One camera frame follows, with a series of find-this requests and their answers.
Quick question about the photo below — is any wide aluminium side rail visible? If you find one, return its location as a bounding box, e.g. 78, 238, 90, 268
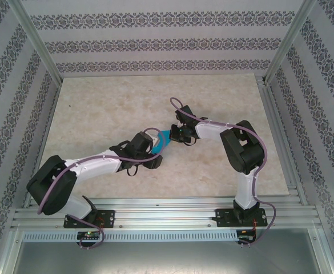
256, 75, 309, 205

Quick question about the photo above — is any grey metal panel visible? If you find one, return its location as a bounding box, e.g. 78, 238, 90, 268
9, 228, 334, 274

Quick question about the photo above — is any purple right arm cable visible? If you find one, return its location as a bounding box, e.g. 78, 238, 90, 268
169, 98, 278, 248

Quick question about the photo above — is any blue paper sheet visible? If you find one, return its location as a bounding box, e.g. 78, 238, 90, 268
151, 128, 173, 156

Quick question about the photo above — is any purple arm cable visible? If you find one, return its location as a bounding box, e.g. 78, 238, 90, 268
169, 98, 278, 248
37, 127, 159, 251

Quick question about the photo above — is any narrow aluminium side rail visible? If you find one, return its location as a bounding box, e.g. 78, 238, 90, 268
22, 81, 63, 209

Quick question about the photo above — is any slotted grey cable duct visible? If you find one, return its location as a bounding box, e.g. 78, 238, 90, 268
22, 229, 239, 243

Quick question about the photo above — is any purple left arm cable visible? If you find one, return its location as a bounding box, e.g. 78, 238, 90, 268
37, 127, 159, 251

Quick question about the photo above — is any long aluminium mounting rail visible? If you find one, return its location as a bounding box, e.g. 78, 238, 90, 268
11, 196, 324, 231

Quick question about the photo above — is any aluminium frame post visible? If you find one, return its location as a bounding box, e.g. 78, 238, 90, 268
8, 0, 64, 84
264, 0, 318, 85

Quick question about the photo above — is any small circuit board green light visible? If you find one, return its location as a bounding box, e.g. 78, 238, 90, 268
77, 230, 102, 240

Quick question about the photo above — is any small circuit board blue light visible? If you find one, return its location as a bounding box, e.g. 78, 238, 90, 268
237, 229, 256, 240

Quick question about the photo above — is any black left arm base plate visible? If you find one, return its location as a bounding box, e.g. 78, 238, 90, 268
63, 209, 116, 229

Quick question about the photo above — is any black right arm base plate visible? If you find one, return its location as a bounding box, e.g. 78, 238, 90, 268
215, 207, 269, 228

